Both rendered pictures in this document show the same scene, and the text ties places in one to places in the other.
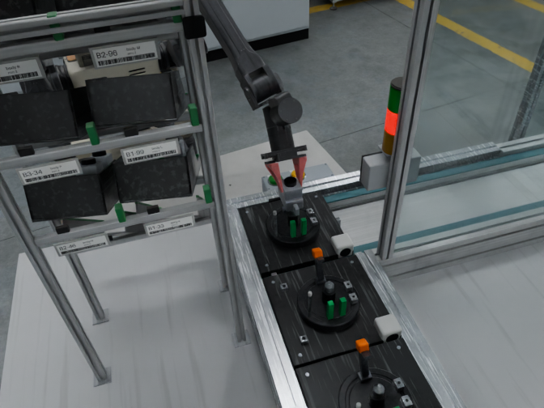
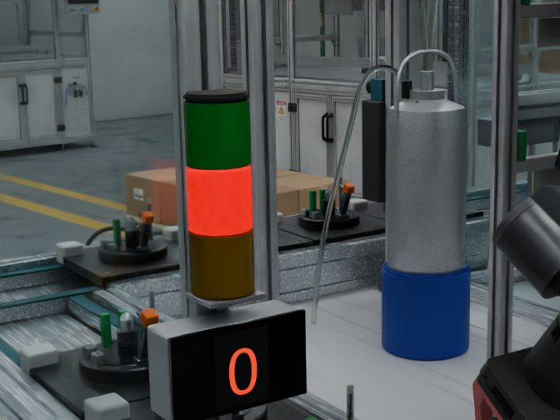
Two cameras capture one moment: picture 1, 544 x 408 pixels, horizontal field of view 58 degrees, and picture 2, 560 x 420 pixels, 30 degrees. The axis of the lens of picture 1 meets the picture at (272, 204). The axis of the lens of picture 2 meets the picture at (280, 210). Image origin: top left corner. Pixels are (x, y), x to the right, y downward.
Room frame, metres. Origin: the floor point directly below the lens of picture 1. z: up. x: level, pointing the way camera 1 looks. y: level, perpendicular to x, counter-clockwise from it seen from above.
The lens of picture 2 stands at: (1.60, -0.47, 1.49)
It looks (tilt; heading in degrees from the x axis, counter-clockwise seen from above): 12 degrees down; 162
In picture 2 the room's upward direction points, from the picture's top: 1 degrees counter-clockwise
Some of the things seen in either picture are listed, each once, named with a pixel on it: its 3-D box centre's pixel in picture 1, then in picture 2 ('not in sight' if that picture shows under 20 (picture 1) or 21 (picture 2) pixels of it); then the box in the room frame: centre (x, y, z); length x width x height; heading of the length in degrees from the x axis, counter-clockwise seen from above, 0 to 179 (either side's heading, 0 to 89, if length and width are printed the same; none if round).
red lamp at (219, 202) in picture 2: (398, 118); (219, 197); (0.83, -0.26, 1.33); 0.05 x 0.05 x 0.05
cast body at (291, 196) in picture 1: (291, 193); not in sight; (0.89, -0.05, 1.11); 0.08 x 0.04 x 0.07; 14
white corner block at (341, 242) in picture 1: (342, 245); not in sight; (0.83, -0.17, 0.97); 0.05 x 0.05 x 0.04; 14
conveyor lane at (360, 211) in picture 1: (398, 225); not in sight; (0.95, -0.35, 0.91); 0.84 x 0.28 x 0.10; 104
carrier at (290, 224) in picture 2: not in sight; (328, 204); (-0.58, 0.37, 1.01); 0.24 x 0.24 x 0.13; 14
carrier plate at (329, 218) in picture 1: (293, 231); not in sight; (0.90, -0.05, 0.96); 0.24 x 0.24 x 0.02; 14
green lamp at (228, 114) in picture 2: (401, 96); (217, 132); (0.83, -0.26, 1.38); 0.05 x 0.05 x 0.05
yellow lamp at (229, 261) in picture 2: (395, 139); (222, 260); (0.83, -0.26, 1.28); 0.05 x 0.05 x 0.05
